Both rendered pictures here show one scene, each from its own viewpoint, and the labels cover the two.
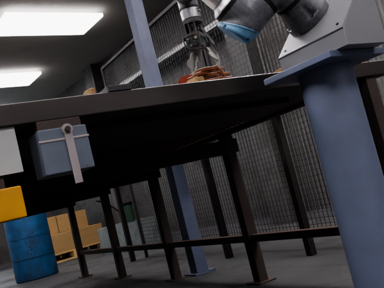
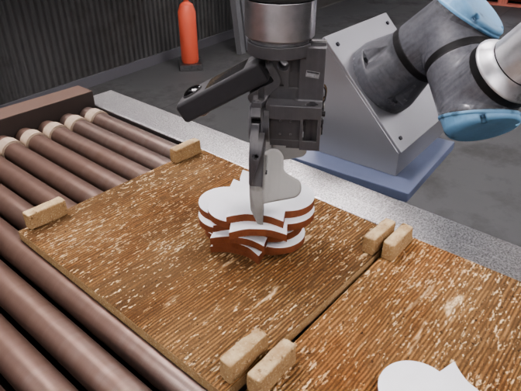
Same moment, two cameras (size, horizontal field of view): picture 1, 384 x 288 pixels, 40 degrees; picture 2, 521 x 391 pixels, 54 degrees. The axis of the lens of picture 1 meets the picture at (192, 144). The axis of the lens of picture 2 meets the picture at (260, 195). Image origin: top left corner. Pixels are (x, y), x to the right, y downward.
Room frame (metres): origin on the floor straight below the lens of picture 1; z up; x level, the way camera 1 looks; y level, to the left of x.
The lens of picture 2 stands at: (2.15, 0.41, 1.36)
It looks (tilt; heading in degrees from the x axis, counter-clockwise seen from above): 32 degrees down; 253
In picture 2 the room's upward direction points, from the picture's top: straight up
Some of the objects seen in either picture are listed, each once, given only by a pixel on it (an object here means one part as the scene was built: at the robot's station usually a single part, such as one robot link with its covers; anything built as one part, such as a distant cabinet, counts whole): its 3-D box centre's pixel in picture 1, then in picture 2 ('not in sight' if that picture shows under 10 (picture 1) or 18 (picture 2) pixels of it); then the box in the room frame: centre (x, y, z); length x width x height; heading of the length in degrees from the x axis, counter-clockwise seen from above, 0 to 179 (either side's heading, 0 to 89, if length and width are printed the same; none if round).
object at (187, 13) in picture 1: (191, 15); (280, 19); (1.97, -0.12, 1.23); 0.08 x 0.08 x 0.05
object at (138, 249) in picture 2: not in sight; (208, 237); (2.05, -0.17, 0.93); 0.41 x 0.35 x 0.02; 122
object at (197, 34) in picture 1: (195, 35); (285, 93); (1.96, -0.11, 1.15); 0.09 x 0.08 x 0.12; 155
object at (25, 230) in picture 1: (31, 246); not in sight; (6.79, 2.32, 0.41); 0.54 x 0.54 x 0.82
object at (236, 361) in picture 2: not in sight; (244, 354); (2.07, 0.07, 0.95); 0.06 x 0.02 x 0.03; 32
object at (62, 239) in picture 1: (61, 237); not in sight; (9.01, 2.54, 0.37); 1.27 x 0.91 x 0.75; 127
